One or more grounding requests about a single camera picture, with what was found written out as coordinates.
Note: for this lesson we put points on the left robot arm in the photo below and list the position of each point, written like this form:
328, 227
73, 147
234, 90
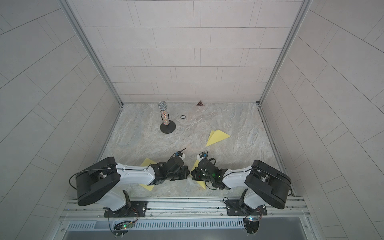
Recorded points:
99, 183

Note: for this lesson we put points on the right circuit board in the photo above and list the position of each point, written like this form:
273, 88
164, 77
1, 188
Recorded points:
251, 225

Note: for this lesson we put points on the metal corner profile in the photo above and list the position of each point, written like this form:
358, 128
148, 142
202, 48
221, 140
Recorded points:
289, 41
88, 47

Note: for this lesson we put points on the left circuit board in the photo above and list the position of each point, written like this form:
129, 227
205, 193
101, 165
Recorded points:
120, 229

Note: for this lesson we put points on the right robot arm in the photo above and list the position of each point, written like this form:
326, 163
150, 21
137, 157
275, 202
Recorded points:
265, 184

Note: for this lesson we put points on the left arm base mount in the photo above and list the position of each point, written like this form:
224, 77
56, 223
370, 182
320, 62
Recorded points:
126, 207

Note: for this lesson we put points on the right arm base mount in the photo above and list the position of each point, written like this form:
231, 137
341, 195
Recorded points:
239, 208

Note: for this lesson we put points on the vent grille strip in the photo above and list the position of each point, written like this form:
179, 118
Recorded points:
177, 224

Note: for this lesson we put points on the metal corner profile left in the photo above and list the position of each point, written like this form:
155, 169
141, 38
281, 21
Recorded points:
88, 47

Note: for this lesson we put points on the circuit board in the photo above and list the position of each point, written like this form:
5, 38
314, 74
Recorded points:
251, 225
120, 229

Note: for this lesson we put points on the yellow square paper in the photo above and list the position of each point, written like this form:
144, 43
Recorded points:
216, 136

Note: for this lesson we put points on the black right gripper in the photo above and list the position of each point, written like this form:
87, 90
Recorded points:
196, 171

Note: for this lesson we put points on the black round-base stand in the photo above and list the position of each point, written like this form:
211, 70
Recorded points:
167, 126

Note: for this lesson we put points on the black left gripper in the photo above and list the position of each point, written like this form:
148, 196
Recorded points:
185, 169

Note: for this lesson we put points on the metal corner profile right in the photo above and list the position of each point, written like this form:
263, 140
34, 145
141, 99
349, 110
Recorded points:
289, 41

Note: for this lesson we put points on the aluminium rail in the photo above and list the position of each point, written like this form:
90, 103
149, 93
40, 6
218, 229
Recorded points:
183, 208

